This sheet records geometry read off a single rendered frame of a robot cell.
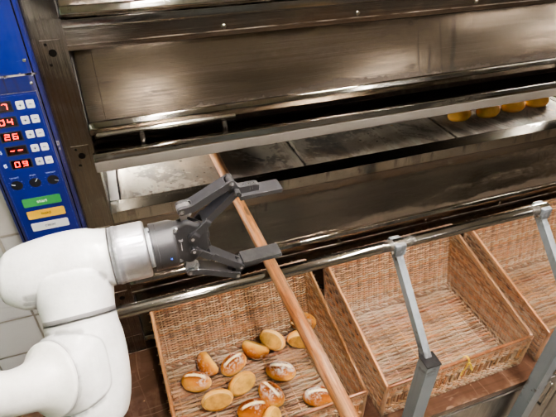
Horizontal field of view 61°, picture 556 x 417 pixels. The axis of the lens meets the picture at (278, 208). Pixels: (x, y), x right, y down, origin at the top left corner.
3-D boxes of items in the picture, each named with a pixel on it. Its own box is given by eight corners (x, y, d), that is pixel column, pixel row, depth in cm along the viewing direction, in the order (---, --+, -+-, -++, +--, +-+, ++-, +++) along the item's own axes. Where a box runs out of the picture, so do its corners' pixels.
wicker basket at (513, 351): (315, 308, 182) (318, 254, 165) (438, 272, 198) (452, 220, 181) (379, 419, 145) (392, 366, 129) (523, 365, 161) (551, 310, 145)
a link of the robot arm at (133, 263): (116, 259, 78) (152, 251, 79) (121, 297, 71) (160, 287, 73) (104, 215, 72) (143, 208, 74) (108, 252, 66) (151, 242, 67)
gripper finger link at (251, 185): (225, 191, 73) (224, 174, 71) (256, 185, 75) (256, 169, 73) (227, 196, 72) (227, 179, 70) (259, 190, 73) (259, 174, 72)
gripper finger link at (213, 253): (194, 246, 74) (189, 253, 74) (246, 269, 80) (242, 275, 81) (189, 232, 77) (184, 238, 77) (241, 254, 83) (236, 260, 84)
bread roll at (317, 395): (333, 390, 152) (334, 380, 149) (335, 409, 147) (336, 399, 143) (302, 390, 152) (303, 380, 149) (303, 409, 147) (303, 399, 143)
